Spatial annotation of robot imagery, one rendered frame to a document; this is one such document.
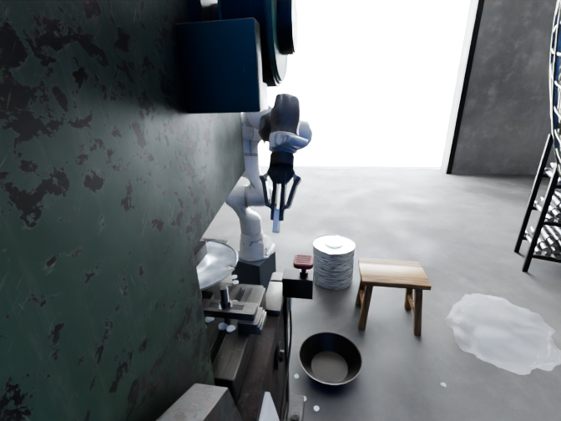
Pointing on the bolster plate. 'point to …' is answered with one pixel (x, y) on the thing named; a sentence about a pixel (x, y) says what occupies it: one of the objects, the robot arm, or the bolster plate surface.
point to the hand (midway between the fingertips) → (276, 220)
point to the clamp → (239, 311)
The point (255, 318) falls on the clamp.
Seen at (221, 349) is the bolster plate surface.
